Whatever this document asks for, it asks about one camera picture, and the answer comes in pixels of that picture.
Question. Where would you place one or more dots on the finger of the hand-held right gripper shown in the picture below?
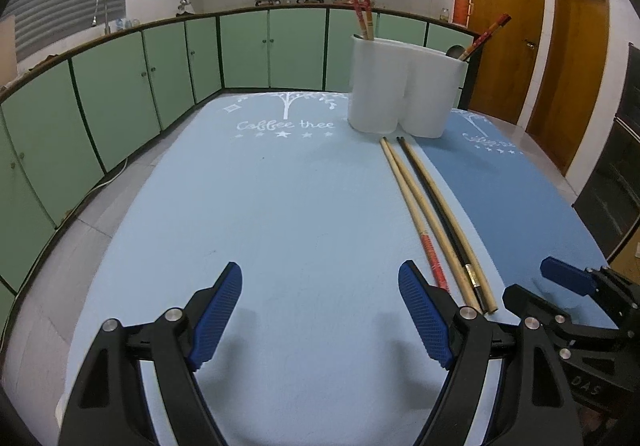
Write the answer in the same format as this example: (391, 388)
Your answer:
(545, 311)
(565, 273)

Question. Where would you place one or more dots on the dark glass-front cabinet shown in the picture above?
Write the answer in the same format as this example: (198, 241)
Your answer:
(615, 165)

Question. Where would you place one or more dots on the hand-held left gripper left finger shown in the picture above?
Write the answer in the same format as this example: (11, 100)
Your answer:
(217, 321)

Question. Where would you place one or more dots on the cardboard box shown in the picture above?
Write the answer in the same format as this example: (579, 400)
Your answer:
(7, 50)

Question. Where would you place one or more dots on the wooden door in recess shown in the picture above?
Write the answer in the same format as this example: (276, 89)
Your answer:
(575, 75)

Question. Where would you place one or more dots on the darker blue tree-print mat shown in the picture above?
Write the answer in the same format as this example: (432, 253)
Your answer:
(500, 206)

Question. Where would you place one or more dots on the bottles beside sink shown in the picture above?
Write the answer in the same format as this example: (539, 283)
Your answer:
(127, 23)

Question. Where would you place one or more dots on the orange thermos flask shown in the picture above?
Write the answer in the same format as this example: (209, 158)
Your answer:
(462, 8)

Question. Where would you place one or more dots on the black chopstick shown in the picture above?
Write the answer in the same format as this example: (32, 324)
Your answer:
(452, 238)

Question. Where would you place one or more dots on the black plastic spoon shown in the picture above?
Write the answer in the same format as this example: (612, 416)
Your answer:
(453, 51)

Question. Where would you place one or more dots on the metal kitchen faucet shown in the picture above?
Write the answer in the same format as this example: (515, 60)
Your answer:
(106, 23)

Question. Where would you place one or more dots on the green lower kitchen cabinets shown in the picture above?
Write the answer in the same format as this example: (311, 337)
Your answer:
(125, 85)

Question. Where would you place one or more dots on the light blue tree-print mat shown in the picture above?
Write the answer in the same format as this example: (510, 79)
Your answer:
(300, 206)

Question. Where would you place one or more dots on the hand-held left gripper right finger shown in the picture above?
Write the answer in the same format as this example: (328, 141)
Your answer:
(425, 316)

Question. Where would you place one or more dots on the dark cloth on counter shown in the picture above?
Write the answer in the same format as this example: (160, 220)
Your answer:
(45, 61)

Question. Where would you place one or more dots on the white two-compartment utensil holder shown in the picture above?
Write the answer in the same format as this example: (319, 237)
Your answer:
(380, 85)

